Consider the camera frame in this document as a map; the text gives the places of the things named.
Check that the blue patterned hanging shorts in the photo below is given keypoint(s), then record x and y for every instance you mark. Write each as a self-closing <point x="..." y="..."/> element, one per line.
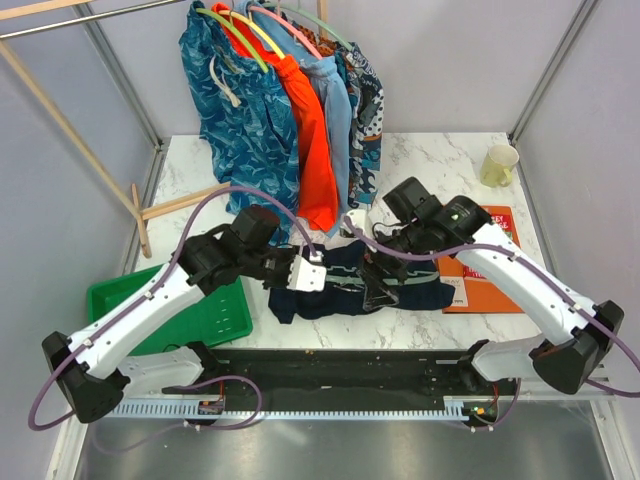
<point x="245" y="116"/>

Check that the lime green hanger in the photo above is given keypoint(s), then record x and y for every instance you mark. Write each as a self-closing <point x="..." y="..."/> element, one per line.
<point x="237" y="34"/>

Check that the pink hanger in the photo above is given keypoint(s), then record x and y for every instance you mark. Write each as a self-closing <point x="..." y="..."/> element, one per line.
<point x="287" y="37"/>

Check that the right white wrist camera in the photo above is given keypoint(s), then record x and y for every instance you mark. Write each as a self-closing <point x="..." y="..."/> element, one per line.
<point x="355" y="219"/>

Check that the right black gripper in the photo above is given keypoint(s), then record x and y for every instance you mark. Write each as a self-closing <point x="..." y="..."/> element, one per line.
<point x="377" y="292"/>

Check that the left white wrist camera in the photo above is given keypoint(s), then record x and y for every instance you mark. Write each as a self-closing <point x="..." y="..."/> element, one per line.
<point x="307" y="274"/>

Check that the patterned grey orange shorts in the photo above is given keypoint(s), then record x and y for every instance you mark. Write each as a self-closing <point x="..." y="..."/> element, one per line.
<point x="366" y="96"/>

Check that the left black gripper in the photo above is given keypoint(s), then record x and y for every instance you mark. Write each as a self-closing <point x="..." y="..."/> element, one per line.
<point x="289" y="254"/>

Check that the yellow hanger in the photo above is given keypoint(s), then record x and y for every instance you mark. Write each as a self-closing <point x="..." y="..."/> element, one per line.
<point x="258" y="31"/>

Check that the green plastic tray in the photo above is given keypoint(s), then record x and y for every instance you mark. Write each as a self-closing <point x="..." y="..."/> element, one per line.
<point x="217" y="319"/>

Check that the mint green loaded hanger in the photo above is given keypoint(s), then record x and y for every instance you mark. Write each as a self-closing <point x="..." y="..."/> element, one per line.
<point x="319" y="18"/>

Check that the white slotted cable duct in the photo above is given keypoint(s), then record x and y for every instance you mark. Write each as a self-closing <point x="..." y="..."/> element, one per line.
<point x="201" y="408"/>

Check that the navy blue shorts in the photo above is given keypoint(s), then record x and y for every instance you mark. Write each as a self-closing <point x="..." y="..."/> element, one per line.
<point x="335" y="300"/>

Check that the light blue hanging shorts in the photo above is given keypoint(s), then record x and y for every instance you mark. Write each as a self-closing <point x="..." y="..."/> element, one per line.
<point x="333" y="98"/>

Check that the metal clothes rail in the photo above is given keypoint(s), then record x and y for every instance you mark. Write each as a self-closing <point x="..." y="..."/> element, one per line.
<point x="89" y="18"/>

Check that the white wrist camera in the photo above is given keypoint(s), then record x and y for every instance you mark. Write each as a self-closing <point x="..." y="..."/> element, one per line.
<point x="355" y="219"/>
<point x="307" y="274"/>

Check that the red green children's book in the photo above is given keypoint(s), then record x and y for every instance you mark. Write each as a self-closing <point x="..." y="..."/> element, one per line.
<point x="505" y="221"/>

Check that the pale yellow mug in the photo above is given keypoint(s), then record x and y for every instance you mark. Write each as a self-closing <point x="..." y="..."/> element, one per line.
<point x="498" y="165"/>

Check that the orange notebook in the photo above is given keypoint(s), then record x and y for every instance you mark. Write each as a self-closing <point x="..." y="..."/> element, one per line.
<point x="474" y="294"/>

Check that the orange hanging shorts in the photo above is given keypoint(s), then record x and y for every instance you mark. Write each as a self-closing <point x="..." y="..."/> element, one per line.
<point x="318" y="199"/>

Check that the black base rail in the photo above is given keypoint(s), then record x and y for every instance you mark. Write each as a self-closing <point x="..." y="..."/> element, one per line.
<point x="342" y="378"/>

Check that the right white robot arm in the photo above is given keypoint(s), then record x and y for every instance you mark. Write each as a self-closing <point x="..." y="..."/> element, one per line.
<point x="575" y="332"/>

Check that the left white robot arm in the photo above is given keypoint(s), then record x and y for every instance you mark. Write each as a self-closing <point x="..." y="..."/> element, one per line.
<point x="94" y="368"/>

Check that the wooden clothes rack frame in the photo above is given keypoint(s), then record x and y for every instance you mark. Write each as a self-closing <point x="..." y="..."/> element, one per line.
<point x="132" y="202"/>

